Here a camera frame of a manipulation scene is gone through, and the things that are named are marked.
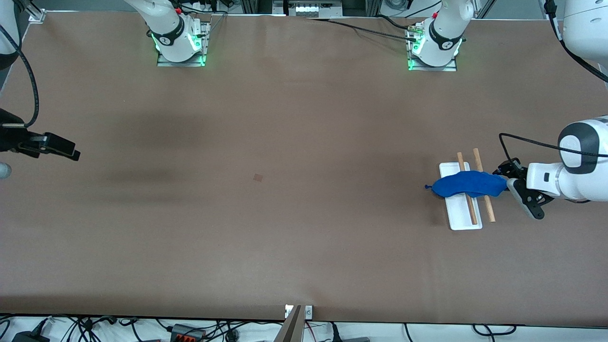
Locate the black adapter with orange plugs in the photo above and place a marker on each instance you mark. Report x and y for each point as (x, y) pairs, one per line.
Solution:
(187, 332)

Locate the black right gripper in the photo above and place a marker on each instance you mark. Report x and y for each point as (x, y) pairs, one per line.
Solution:
(10, 138)

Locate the white rack with wooden rods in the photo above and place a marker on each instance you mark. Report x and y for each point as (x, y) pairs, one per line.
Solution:
(460, 213)

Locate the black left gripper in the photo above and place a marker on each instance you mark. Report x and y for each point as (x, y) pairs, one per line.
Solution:
(507, 169)

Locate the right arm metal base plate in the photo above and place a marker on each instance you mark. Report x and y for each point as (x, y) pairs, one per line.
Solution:
(183, 63)

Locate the metal table edge bracket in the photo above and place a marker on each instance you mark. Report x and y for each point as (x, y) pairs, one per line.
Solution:
(308, 312)

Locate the black power adapter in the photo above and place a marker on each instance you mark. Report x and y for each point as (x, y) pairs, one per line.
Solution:
(28, 337)

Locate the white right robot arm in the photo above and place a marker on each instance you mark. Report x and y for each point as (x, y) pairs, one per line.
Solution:
(171, 42)

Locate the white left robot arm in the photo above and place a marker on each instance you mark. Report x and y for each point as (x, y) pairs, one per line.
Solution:
(577, 187)

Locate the metal table corner bracket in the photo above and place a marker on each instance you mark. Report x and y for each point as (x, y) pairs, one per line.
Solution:
(38, 16)
(580, 24)

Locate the blue microfibre towel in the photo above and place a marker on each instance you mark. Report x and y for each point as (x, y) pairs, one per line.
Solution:
(468, 184)

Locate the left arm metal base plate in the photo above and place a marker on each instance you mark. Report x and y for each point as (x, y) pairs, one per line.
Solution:
(446, 68)

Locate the white power strip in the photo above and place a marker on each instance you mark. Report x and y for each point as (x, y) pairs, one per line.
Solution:
(313, 8)

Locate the grey aluminium bar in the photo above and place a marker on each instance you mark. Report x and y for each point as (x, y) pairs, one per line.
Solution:
(290, 330)

